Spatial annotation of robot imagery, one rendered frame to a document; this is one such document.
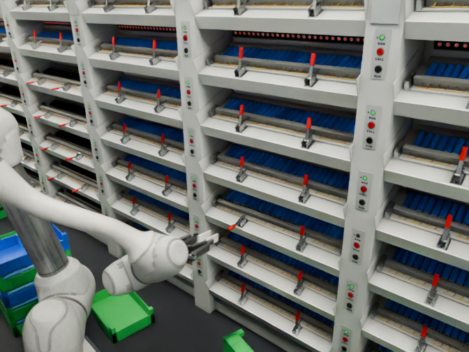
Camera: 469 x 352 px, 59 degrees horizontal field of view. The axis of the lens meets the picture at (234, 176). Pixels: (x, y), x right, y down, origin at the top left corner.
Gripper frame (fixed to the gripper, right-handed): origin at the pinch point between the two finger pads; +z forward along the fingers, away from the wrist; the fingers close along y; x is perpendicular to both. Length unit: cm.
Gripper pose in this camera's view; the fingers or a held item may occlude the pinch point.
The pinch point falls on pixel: (207, 238)
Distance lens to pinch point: 148.8
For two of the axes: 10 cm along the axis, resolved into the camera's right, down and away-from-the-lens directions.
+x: 0.7, -9.5, -3.1
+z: 6.4, -2.0, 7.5
